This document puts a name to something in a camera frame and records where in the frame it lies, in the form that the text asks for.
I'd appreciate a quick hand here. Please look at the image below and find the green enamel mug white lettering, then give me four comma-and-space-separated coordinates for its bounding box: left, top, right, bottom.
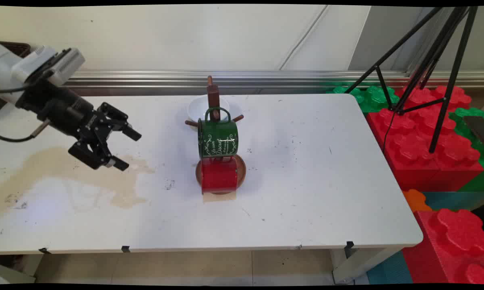
197, 107, 239, 159

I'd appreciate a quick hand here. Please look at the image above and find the aluminium wall rail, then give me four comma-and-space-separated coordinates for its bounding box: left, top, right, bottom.
65, 70, 484, 95

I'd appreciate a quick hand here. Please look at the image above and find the red enamel mug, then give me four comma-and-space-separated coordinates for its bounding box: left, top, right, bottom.
201, 156, 238, 195

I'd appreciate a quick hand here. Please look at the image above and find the black tripod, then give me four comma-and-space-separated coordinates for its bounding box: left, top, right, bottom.
344, 6, 479, 153

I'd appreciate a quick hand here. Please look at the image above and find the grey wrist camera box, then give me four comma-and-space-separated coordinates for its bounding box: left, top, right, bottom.
45, 48, 85, 86

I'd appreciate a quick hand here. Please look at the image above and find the large red foam block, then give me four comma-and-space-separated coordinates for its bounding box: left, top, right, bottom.
366, 85, 484, 192

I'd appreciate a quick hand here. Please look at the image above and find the dark brown wicker basket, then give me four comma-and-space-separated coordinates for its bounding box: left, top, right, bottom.
0, 41, 31, 59

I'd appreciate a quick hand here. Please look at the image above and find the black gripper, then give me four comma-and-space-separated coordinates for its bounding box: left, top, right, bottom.
16, 79, 142, 172

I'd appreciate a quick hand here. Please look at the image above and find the orange foam block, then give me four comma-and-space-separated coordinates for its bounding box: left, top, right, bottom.
402, 189, 432, 213

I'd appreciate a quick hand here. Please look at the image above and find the white bowl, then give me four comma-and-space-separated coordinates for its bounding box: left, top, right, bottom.
188, 95, 242, 125

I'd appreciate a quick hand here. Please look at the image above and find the small green foam block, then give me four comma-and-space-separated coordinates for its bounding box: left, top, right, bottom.
327, 84, 399, 113

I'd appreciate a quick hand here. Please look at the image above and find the teal foam block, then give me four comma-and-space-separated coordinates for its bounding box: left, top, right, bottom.
366, 251, 414, 284
421, 191, 484, 212

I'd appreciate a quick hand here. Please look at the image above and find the white table leg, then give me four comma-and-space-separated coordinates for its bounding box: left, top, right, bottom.
0, 254, 43, 284
331, 246, 403, 284

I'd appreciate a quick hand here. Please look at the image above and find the white wall cable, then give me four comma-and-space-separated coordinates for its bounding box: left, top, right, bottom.
279, 5, 328, 70

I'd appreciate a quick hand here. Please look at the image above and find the brown wooden mug tree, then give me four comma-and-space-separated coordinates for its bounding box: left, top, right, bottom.
185, 75, 247, 195

